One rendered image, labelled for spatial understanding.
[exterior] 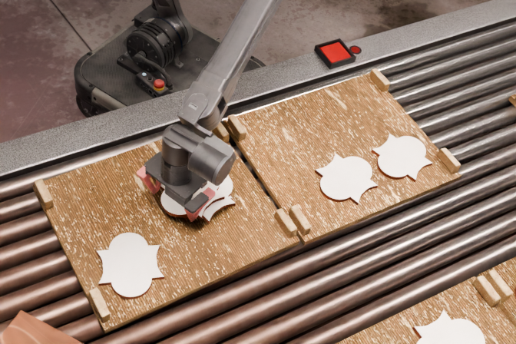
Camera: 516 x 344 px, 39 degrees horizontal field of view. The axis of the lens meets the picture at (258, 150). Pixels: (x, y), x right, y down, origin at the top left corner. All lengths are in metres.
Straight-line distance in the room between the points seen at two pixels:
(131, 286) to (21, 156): 0.40
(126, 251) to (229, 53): 0.41
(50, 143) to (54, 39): 1.63
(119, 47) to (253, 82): 1.14
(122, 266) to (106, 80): 1.38
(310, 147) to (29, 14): 1.98
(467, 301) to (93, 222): 0.73
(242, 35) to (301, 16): 2.11
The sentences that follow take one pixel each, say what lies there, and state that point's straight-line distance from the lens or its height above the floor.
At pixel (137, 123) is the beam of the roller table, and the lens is 1.61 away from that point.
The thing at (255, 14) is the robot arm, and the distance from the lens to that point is 1.32.
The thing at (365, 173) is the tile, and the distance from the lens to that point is 1.55.
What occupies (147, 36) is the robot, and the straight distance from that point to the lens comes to 2.56.
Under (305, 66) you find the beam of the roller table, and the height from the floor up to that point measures 0.92.
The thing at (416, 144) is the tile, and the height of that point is 0.95.
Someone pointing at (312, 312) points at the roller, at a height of 0.92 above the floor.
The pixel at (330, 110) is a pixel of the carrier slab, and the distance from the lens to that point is 1.67.
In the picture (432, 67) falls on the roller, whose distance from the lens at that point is 1.88.
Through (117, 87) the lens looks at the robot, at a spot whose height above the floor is 0.24.
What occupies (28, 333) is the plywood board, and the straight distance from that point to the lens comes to 1.20.
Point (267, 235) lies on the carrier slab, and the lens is 1.42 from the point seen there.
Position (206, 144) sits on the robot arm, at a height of 1.17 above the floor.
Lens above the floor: 2.11
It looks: 49 degrees down
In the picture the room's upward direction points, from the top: 11 degrees clockwise
